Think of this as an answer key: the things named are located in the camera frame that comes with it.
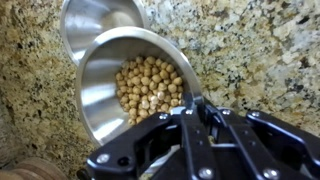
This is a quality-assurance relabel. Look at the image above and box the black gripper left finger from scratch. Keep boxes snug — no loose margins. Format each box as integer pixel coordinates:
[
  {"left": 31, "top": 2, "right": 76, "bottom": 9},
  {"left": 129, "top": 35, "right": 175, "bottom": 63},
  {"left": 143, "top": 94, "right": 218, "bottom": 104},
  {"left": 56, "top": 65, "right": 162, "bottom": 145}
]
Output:
[{"left": 86, "top": 92, "right": 218, "bottom": 180}]

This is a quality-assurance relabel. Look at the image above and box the large silver bowl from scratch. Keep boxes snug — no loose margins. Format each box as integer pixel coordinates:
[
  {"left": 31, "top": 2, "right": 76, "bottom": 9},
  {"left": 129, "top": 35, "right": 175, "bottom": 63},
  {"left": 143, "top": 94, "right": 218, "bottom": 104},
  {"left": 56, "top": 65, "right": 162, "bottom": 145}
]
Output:
[{"left": 59, "top": 0, "right": 151, "bottom": 67}]

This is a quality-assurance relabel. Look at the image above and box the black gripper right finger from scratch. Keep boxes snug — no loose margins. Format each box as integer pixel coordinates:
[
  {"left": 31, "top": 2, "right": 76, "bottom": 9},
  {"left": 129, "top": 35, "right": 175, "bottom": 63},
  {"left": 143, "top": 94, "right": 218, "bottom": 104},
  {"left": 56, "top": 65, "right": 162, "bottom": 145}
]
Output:
[{"left": 196, "top": 103, "right": 320, "bottom": 180}]

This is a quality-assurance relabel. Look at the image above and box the pile of chickpeas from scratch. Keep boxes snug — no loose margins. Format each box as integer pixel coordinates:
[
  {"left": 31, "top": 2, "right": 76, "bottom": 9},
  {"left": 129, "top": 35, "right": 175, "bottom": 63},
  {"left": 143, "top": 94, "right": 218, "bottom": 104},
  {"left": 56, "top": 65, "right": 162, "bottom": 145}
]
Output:
[{"left": 114, "top": 55, "right": 185, "bottom": 126}]

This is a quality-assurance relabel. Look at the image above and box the small silver bowl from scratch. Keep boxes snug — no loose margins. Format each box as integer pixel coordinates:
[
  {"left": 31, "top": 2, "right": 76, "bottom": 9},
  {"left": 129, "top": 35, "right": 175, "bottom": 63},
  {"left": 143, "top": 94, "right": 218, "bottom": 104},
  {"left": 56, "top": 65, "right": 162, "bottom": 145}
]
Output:
[{"left": 74, "top": 26, "right": 204, "bottom": 148}]

